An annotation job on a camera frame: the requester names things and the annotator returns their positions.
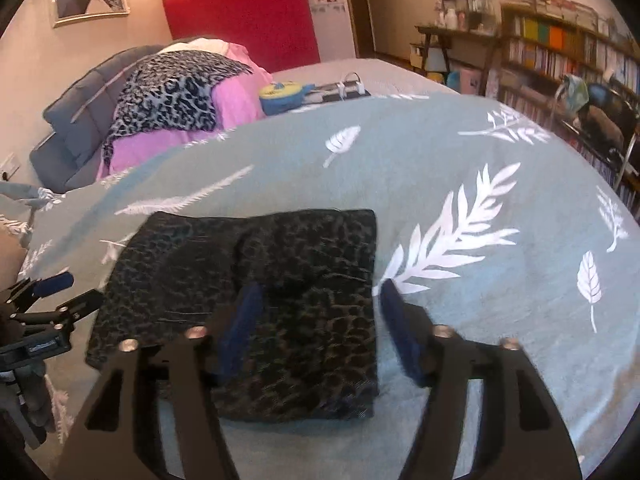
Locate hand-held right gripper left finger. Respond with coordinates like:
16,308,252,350
55,280,266,480

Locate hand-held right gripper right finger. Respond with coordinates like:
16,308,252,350
379,279,583,480

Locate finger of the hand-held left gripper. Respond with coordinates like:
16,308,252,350
9,287,105,327
0,271,76,307

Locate dark leopard print pants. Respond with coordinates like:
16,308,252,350
85,207,378,423

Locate person's left hand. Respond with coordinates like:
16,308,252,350
0,362,57,450

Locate leaf print pillow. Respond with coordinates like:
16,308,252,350
0,182,63,212

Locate grey-green leaf print blanket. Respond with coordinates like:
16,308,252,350
0,92,640,480

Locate grey leopard print cloth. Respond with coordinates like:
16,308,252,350
102,50,254,161

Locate yellow and blue round toy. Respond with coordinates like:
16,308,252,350
257,80,317,117

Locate bed with pale sheet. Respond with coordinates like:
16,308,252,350
270,57,467,112

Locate white cloth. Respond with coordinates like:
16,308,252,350
160,37,232,57

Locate chair with bags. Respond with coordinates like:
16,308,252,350
552,74,640,192

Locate wooden desk with shelves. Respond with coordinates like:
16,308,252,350
410,0,502,92

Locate wooden bookshelf with books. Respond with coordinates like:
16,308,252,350
497,0,640,213

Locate dark item with white handle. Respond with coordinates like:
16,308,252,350
300,72,373,107

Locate red wall panel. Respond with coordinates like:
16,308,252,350
162,0,321,74

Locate wooden door frame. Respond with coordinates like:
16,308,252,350
340,0,377,61

